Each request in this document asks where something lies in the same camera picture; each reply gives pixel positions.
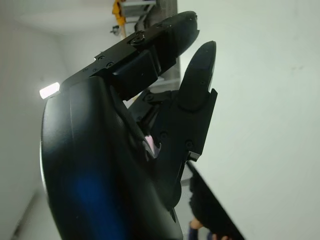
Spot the bright ceiling light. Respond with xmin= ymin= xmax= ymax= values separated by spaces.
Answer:
xmin=39 ymin=81 xmax=61 ymax=100

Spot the yellow background equipment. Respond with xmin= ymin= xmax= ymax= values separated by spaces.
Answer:
xmin=111 ymin=0 xmax=126 ymax=26

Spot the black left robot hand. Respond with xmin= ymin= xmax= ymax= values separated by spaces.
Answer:
xmin=39 ymin=10 xmax=219 ymax=240

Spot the person with dark hair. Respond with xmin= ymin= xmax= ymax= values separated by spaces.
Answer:
xmin=188 ymin=172 xmax=230 ymax=240

